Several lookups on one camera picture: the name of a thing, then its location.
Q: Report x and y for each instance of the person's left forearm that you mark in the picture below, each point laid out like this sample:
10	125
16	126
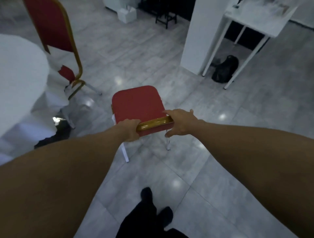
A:
56	186

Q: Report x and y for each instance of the person's left hand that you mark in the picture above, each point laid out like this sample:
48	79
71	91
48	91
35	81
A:
130	130

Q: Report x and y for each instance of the person's left leg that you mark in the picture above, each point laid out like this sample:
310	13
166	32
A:
142	215

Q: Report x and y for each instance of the white tablecloth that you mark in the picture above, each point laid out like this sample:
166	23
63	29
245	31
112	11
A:
22	81

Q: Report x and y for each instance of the person's right hand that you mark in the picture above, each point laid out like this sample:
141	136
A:
185	122

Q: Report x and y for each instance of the person's right leg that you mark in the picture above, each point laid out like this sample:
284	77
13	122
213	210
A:
165	217

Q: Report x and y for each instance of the person's leg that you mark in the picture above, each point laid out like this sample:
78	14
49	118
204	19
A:
142	215
165	217

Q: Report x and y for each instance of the white column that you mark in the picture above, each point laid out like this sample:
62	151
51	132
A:
203	36

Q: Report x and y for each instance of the person's right forearm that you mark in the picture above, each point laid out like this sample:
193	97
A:
265	166

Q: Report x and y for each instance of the black stool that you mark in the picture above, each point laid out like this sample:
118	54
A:
166	17

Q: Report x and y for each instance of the black backpack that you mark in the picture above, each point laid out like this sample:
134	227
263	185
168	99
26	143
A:
225	69

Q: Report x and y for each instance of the round table with metal base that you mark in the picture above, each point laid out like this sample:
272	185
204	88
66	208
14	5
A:
56	134

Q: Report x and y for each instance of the white tissue box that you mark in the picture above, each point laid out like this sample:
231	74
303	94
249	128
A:
127	15

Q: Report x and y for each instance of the red chair gold frame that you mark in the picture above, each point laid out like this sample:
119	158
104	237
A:
137	103
51	27

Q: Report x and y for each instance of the white desk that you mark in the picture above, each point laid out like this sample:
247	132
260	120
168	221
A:
260	17

